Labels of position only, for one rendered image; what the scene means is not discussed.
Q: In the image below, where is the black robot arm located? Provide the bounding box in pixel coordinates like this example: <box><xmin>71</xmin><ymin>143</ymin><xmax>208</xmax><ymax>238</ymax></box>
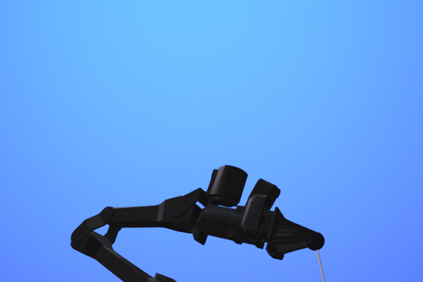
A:
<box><xmin>70</xmin><ymin>164</ymin><xmax>281</xmax><ymax>282</ymax></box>

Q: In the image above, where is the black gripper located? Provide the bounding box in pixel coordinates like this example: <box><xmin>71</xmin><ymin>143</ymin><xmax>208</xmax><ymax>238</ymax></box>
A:
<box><xmin>224</xmin><ymin>194</ymin><xmax>318</xmax><ymax>260</ymax></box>

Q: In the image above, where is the glass french press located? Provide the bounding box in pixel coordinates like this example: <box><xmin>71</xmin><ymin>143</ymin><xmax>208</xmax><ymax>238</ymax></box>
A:
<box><xmin>306</xmin><ymin>233</ymin><xmax>326</xmax><ymax>282</ymax></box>

